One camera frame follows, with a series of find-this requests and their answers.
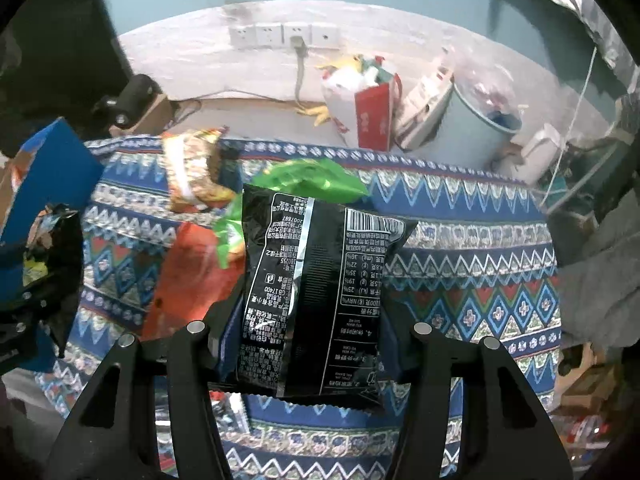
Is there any small brown cardboard box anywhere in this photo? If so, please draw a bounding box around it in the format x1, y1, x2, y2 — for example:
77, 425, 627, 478
109, 94, 176, 137

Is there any banana peel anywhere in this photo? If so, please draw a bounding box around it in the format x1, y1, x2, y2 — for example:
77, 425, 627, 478
295, 102, 333, 128

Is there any silver foil curtain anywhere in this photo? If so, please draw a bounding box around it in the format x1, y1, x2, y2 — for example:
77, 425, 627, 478
492, 0, 640, 86

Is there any grey cloth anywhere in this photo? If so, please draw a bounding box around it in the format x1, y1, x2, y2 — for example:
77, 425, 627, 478
547, 195, 640, 348

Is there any black round device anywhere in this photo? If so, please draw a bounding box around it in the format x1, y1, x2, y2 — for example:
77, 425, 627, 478
92, 74, 163, 128

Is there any white paper packaging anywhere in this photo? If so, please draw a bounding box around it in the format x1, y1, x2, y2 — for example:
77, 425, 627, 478
392, 62, 456, 153

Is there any plain orange snack packet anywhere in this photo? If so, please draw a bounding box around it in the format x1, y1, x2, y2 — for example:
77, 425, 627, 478
142, 220, 246, 341

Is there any white cable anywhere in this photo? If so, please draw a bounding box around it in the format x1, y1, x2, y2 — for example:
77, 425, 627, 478
540, 45, 598, 206

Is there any green snack packet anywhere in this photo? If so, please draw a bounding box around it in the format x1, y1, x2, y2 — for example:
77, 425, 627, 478
215, 159, 368, 268

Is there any silver snack packet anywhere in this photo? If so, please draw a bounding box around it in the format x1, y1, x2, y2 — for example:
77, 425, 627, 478
207, 390, 251, 436

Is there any white electric kettle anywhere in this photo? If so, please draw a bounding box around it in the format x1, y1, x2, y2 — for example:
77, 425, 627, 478
500, 122, 563, 183

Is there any blue cardboard box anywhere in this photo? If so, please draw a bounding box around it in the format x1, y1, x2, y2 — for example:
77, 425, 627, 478
0, 117, 106, 246

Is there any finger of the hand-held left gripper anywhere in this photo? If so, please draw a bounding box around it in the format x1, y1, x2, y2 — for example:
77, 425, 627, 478
0, 242, 31, 286
0, 287, 53, 376

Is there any red paper bag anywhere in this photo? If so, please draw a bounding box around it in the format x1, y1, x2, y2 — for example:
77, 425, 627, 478
352, 74, 403, 152

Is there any white wall socket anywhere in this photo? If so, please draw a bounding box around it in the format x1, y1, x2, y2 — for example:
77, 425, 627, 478
255, 22, 285, 48
310, 24, 342, 50
229, 24, 258, 50
281, 21, 313, 48

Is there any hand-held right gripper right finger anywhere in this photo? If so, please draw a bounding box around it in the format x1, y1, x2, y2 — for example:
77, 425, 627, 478
377, 322, 571, 480

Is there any dark multicoloured snack packet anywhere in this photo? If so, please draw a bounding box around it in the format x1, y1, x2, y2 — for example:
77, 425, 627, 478
22, 202, 86, 358

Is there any light blue trash bin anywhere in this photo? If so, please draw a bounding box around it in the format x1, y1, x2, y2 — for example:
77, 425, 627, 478
427, 67, 523, 171

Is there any black snack packet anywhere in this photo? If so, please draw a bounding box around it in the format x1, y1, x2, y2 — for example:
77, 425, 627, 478
235, 184, 420, 401

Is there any grey plug cable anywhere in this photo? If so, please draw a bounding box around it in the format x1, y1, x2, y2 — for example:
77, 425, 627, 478
289, 35, 310, 106

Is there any blue patterned blanket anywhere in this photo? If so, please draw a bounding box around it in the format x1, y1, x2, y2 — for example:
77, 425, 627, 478
30, 132, 563, 480

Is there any clear nut snack packet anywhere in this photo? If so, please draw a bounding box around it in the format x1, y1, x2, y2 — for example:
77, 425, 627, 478
161, 127, 238, 213

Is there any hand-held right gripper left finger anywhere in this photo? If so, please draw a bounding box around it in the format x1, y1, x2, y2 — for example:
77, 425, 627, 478
45, 290, 251, 480

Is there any black cloth-covered wardrobe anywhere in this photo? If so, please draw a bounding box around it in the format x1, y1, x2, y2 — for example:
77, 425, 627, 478
0, 0, 133, 158

